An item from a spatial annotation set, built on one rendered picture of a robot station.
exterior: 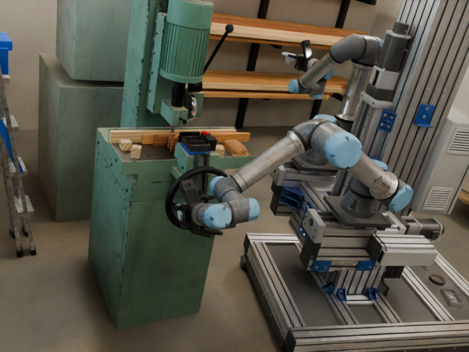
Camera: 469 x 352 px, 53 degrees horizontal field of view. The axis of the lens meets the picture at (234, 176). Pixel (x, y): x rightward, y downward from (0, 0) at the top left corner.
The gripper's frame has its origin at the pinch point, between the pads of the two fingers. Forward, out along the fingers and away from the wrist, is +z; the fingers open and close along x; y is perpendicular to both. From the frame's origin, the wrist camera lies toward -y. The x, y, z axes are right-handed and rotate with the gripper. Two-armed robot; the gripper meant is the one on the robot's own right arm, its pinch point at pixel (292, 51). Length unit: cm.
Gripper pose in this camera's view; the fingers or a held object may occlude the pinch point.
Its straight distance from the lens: 289.1
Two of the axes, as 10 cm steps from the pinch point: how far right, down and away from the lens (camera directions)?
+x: 8.8, -1.8, 4.4
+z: -4.7, -4.7, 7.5
